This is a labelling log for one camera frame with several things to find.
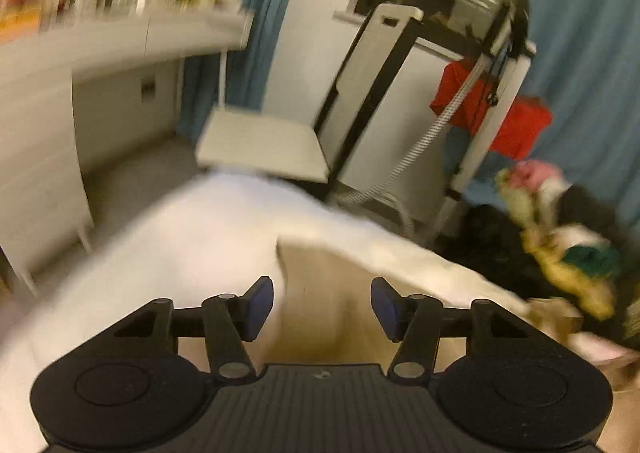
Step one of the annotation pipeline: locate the white dressing table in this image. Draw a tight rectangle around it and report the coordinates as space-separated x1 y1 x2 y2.
0 7 255 294

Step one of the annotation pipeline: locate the white black chair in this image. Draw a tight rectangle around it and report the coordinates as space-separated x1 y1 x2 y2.
195 4 423 184

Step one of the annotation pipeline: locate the tan t-shirt white print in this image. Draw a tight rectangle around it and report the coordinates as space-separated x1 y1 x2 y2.
174 241 640 453

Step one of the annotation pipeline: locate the garment steamer stand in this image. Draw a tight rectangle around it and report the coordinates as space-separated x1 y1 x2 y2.
328 0 539 244

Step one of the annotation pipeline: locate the right teal curtain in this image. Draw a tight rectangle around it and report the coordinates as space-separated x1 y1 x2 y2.
521 0 639 229

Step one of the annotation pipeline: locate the pastel tie-dye duvet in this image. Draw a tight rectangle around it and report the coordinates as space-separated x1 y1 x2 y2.
0 171 640 453

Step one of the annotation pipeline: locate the pile of mixed clothes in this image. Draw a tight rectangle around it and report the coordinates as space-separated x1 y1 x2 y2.
438 161 639 349

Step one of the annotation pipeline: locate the red cloth bag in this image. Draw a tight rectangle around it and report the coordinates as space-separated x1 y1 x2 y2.
429 58 554 162

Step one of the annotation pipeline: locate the left teal curtain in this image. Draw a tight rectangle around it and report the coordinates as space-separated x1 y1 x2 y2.
176 0 289 143

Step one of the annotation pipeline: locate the teal curtain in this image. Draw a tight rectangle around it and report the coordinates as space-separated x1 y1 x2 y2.
176 0 289 143
521 0 639 229

